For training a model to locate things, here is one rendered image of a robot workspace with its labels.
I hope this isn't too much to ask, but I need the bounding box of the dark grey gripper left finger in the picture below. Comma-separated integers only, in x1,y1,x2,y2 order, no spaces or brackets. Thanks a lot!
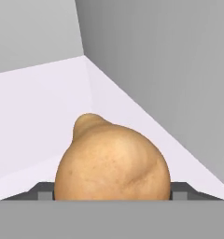
1,181,57,202

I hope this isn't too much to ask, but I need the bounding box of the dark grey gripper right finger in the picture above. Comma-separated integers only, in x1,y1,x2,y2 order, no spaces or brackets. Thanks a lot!
169,181,224,202

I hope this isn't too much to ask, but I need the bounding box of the tan butternut squash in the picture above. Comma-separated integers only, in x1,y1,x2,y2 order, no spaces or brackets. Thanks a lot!
53,112,172,202

